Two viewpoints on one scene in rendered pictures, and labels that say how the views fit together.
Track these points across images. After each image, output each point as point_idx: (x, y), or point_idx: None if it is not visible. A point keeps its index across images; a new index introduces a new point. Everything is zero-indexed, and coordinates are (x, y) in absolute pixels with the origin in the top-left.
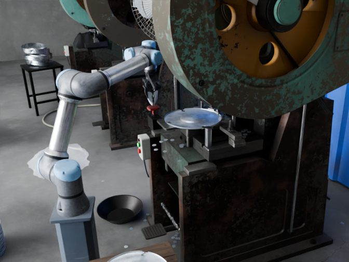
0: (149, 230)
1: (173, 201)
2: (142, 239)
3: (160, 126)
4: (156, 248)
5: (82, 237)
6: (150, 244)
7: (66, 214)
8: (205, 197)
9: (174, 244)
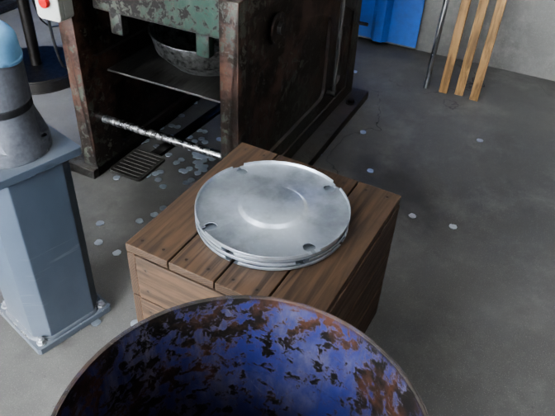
0: (130, 165)
1: (117, 109)
2: (93, 200)
3: None
4: (237, 158)
5: (64, 203)
6: (119, 200)
7: (18, 160)
8: (260, 47)
9: (160, 183)
